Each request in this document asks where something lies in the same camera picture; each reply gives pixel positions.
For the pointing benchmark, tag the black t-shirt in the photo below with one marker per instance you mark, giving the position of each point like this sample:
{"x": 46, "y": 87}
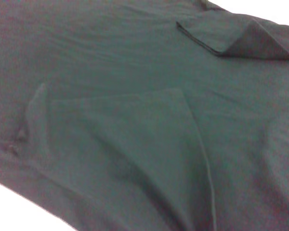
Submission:
{"x": 135, "y": 96}

